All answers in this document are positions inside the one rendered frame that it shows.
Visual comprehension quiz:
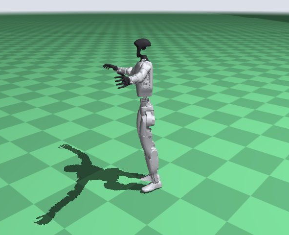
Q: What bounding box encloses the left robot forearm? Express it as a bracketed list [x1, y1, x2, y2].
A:
[129, 72, 144, 85]

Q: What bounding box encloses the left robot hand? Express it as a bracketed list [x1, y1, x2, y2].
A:
[115, 72, 131, 89]

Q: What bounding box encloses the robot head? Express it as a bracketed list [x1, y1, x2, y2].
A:
[134, 38, 151, 62]

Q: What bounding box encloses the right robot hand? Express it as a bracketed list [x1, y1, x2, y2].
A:
[103, 64, 118, 71]

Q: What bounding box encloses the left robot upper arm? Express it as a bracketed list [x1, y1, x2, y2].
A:
[135, 63, 151, 83]

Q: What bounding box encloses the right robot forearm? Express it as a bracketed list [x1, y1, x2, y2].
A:
[115, 67, 128, 75]

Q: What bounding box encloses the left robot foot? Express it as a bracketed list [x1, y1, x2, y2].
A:
[141, 180, 162, 192]

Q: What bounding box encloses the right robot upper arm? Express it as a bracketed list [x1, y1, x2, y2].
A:
[126, 66, 135, 76]

